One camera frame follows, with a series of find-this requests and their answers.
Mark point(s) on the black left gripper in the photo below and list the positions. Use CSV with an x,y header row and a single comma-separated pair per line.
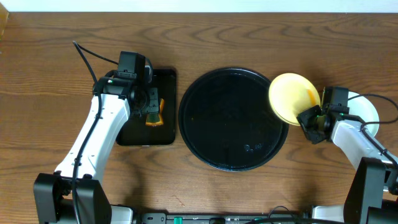
x,y
154,101

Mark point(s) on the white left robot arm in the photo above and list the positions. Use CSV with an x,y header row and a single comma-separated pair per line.
x,y
73,193

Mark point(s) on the orange green scrub sponge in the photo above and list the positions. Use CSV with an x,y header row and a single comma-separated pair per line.
x,y
156,119

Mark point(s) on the yellow plate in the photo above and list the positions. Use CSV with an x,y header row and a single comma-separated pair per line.
x,y
290,94

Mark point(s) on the mint green plate front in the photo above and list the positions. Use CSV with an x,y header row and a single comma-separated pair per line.
x,y
362,107

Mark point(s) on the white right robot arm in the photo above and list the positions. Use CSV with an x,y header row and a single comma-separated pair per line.
x,y
375,166

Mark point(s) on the black round tray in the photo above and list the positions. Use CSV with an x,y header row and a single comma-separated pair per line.
x,y
226,120

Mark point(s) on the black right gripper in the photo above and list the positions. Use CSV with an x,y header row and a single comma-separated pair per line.
x,y
310,121

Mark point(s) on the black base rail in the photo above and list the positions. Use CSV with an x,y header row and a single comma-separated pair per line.
x,y
217,218

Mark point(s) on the black rectangular tray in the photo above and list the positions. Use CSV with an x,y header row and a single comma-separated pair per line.
x,y
135,132

